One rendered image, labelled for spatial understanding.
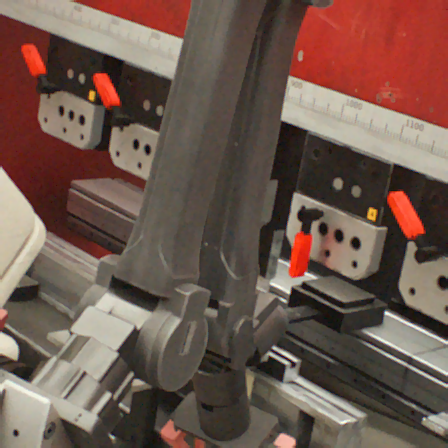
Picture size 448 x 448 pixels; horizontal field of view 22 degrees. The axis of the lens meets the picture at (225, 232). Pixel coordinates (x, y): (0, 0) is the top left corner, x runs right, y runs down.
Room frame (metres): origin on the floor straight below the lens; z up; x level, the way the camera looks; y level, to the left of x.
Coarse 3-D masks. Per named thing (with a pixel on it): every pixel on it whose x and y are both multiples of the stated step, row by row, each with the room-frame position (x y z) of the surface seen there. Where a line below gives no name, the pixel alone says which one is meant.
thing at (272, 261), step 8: (264, 232) 1.61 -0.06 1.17; (272, 232) 1.60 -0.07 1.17; (280, 232) 1.61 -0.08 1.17; (264, 240) 1.61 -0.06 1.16; (272, 240) 1.60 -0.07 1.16; (280, 240) 1.61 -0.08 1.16; (264, 248) 1.61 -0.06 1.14; (272, 248) 1.60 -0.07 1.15; (280, 248) 1.61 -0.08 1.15; (264, 256) 1.61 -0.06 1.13; (272, 256) 1.60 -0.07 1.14; (264, 264) 1.60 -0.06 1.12; (272, 264) 1.61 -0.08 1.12; (264, 272) 1.60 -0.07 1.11; (272, 272) 1.61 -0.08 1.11; (264, 280) 1.61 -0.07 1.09; (264, 288) 1.61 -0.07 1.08
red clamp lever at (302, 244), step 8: (312, 208) 1.49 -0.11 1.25; (304, 216) 1.47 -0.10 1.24; (312, 216) 1.48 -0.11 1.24; (320, 216) 1.49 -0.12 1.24; (304, 224) 1.48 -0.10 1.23; (304, 232) 1.48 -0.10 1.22; (296, 240) 1.48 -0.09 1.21; (304, 240) 1.47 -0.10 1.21; (296, 248) 1.48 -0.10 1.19; (304, 248) 1.47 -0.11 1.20; (296, 256) 1.47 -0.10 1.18; (304, 256) 1.48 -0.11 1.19; (296, 264) 1.47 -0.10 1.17; (304, 264) 1.48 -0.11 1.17; (296, 272) 1.47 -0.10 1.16; (304, 272) 1.48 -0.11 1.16
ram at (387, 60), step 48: (0, 0) 2.07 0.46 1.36; (96, 0) 1.88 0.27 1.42; (144, 0) 1.80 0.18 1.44; (336, 0) 1.54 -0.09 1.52; (384, 0) 1.49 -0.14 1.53; (432, 0) 1.44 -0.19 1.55; (96, 48) 1.87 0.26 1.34; (144, 48) 1.79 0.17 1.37; (336, 48) 1.53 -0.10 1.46; (384, 48) 1.48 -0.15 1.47; (432, 48) 1.43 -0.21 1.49; (384, 96) 1.47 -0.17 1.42; (432, 96) 1.42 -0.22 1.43; (384, 144) 1.45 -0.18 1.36
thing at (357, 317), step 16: (304, 288) 1.81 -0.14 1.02; (320, 288) 1.79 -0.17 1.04; (336, 288) 1.81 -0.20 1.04; (352, 288) 1.82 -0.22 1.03; (288, 304) 1.82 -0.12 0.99; (304, 304) 1.79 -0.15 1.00; (320, 304) 1.77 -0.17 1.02; (336, 304) 1.76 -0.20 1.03; (352, 304) 1.77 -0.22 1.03; (368, 304) 1.79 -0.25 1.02; (384, 304) 1.81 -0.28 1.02; (288, 320) 1.71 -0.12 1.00; (304, 320) 1.73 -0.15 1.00; (320, 320) 1.77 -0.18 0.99; (336, 320) 1.74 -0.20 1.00; (352, 320) 1.75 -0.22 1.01; (368, 320) 1.78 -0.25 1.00
